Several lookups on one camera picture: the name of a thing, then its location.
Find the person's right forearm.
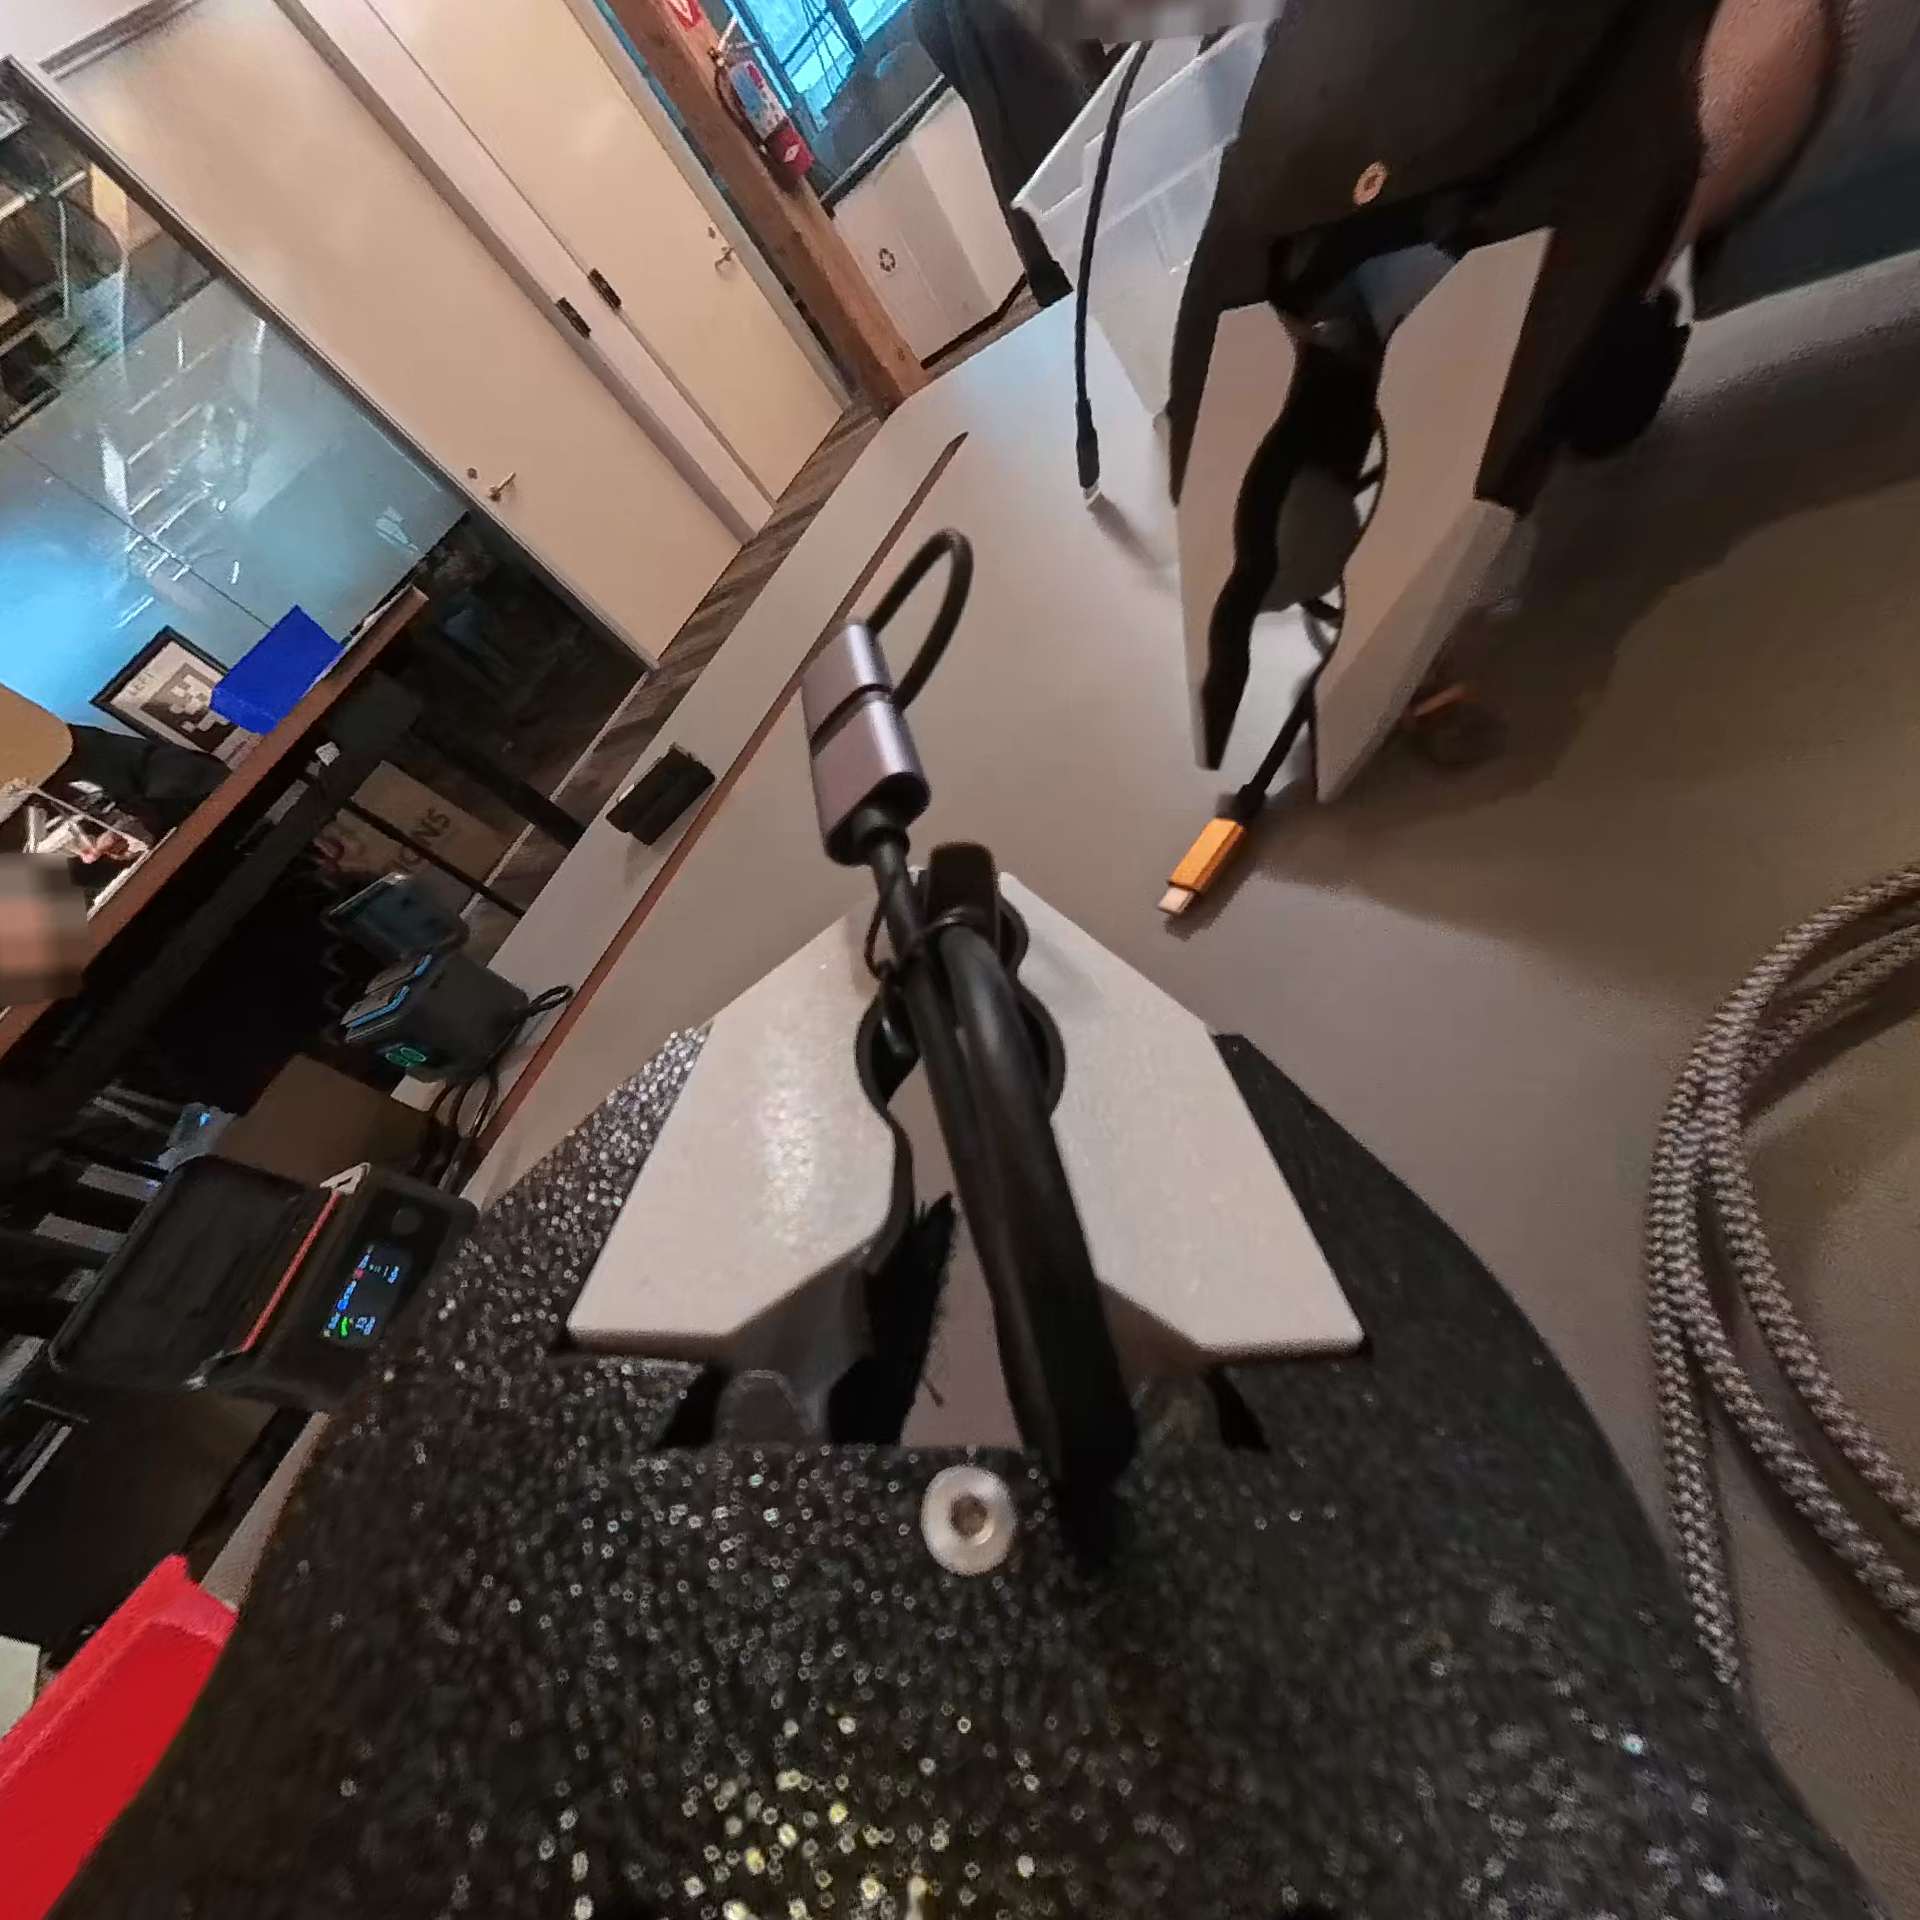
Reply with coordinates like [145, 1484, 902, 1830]
[1696, 0, 1847, 201]

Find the white door with handle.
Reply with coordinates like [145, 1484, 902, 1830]
[41, 0, 755, 667]

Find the clear plastic bin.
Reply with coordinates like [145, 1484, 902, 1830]
[1011, 21, 1280, 425]

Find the red object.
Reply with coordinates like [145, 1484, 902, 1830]
[0, 1553, 243, 1920]

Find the black cable with port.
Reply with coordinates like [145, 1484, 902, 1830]
[917, 839, 1143, 1572]

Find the blue tray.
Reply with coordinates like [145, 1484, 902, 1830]
[208, 605, 350, 733]

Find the black battery charger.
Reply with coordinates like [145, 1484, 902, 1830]
[322, 876, 575, 1087]

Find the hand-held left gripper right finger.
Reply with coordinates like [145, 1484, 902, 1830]
[988, 873, 1367, 1370]

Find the wooden desk with black legs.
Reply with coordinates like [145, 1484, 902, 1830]
[0, 589, 592, 1054]

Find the grey braided usb cable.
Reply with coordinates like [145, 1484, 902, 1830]
[1646, 861, 1920, 1686]

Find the thin black cable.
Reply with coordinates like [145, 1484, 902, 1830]
[1072, 44, 1159, 506]

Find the white recycling bin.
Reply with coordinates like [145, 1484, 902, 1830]
[830, 102, 1042, 365]

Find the wooden post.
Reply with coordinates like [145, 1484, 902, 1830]
[611, 0, 926, 410]

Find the beige panel on stand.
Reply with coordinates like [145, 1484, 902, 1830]
[0, 686, 76, 817]

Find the dark cloth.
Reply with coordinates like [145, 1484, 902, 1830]
[913, 0, 1113, 303]

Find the black portable power station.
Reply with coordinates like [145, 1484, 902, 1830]
[50, 1152, 477, 1413]

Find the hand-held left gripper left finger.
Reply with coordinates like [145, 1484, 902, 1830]
[568, 914, 956, 1444]

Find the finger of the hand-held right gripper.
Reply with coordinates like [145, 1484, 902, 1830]
[1314, 224, 1559, 804]
[1177, 291, 1389, 772]

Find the white double door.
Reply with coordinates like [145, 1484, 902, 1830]
[280, 0, 853, 530]

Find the small black box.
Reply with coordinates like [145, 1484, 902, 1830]
[606, 743, 717, 845]

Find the black cable with orange plugs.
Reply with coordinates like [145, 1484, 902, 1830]
[1157, 591, 1505, 926]

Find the framed black-white tag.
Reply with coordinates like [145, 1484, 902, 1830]
[92, 623, 261, 761]

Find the grey usb adapter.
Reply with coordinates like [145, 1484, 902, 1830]
[801, 530, 976, 1082]

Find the red fire extinguisher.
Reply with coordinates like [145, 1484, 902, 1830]
[714, 44, 817, 192]

